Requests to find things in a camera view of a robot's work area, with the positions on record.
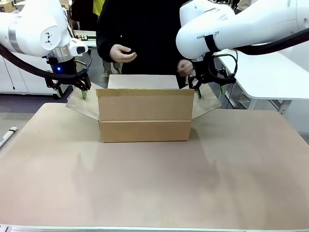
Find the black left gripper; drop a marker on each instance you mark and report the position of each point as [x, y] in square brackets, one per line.
[61, 71]

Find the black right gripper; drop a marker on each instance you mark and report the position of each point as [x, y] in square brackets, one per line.
[205, 70]

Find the brown cardboard box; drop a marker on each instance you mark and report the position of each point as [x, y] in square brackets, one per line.
[144, 113]

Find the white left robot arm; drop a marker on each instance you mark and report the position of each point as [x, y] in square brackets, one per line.
[36, 24]

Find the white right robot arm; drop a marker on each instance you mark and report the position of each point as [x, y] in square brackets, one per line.
[229, 26]

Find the small cardboard box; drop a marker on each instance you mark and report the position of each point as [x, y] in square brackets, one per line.
[5, 5]

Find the person's left hand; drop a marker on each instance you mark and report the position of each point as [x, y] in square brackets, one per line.
[185, 68]

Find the person's right hand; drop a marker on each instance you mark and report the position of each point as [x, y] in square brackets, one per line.
[122, 54]

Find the white folding table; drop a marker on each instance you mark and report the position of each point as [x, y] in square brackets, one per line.
[90, 42]

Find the black rod tool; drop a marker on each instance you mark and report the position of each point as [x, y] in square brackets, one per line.
[84, 37]

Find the large white work table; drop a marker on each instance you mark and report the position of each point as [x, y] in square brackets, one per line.
[265, 77]

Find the wooden top white cabinet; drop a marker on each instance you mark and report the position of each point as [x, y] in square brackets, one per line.
[14, 79]

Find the white pen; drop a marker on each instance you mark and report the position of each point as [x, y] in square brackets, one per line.
[8, 135]

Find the person in black sweater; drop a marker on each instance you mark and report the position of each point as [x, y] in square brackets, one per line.
[144, 31]

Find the person in yellow shirt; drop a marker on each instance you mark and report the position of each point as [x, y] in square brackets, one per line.
[97, 6]

